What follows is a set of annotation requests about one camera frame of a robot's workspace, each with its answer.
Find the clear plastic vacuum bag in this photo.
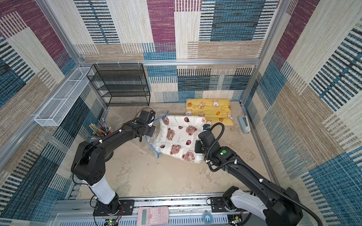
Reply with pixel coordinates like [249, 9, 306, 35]
[142, 110, 169, 159]

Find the white bear print blanket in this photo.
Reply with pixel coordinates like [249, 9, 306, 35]
[151, 115, 206, 163]

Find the yellow cartoon blanket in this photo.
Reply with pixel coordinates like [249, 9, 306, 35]
[186, 98, 234, 126]

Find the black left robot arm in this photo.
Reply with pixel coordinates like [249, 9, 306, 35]
[71, 108, 156, 216]

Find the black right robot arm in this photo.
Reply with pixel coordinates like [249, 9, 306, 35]
[199, 131, 303, 226]

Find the coloured pencils bundle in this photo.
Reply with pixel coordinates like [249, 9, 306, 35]
[89, 118, 110, 137]

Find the grey tape roll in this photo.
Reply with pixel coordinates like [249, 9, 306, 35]
[105, 151, 114, 162]

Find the light blue stapler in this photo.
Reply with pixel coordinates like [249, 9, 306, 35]
[238, 115, 251, 134]

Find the pink calculator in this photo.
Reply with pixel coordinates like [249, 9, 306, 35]
[137, 206, 169, 226]

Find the black wire mesh shelf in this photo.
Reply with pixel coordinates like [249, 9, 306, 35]
[87, 63, 150, 107]

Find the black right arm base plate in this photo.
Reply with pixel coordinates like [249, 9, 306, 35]
[206, 196, 248, 213]

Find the black corrugated cable conduit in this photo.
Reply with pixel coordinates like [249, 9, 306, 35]
[205, 122, 323, 226]

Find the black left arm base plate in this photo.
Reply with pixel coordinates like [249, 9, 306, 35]
[93, 200, 135, 217]

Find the white wire mesh basket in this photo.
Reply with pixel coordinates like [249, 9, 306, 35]
[35, 67, 90, 127]

